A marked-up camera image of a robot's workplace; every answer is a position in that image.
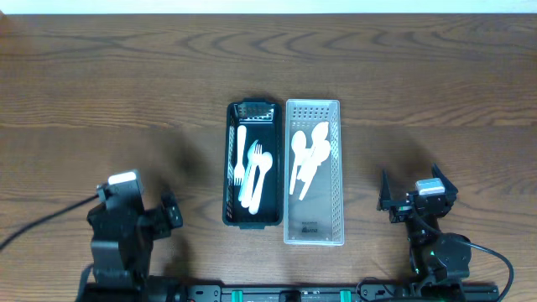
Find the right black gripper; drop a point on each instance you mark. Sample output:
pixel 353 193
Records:
pixel 400 211

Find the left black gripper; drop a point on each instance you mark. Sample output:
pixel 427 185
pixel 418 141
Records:
pixel 164 216

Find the white plastic spoon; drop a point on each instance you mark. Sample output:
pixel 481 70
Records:
pixel 298 144
pixel 310 166
pixel 264 166

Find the white plastic spoon diagonal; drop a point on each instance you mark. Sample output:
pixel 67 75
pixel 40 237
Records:
pixel 318 134

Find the white plastic utensil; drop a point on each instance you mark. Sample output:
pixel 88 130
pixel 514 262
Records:
pixel 239 170

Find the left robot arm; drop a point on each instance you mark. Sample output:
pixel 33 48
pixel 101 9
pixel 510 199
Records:
pixel 124 276

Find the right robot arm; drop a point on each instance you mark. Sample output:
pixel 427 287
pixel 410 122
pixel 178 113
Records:
pixel 439 259

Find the clear plastic basket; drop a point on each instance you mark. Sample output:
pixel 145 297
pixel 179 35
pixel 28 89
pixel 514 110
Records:
pixel 318 219

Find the black plastic basket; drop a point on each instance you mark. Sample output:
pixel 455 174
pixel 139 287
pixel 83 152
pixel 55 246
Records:
pixel 263 120

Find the black mounting rail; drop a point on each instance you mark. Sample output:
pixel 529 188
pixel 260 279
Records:
pixel 370 289

